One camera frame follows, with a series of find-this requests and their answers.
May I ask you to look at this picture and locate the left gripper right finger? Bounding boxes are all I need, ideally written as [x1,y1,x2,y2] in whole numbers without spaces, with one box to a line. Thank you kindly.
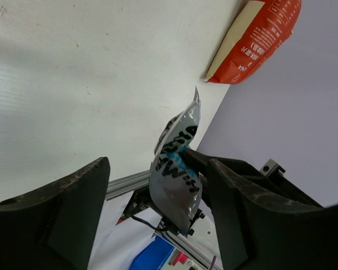
[207,157,338,270]

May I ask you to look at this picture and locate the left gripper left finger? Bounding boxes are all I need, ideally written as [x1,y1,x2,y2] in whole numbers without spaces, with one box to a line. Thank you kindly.
[0,157,110,269]

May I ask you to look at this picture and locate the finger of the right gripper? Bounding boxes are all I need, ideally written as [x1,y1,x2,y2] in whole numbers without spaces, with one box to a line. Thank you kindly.
[183,150,324,217]

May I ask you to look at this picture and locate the silver blue snack packet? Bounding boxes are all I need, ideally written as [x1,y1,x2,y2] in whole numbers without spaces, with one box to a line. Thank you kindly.
[149,89,202,232]

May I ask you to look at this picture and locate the large red chip bag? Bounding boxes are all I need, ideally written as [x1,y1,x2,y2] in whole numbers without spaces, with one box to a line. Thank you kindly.
[205,0,302,85]

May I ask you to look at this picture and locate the blue plastic bin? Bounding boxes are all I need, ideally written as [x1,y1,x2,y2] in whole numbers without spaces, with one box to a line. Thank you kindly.
[129,236,174,270]

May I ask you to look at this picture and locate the aluminium table frame rail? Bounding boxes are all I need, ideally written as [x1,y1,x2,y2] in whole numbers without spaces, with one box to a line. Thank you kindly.
[106,171,223,269]

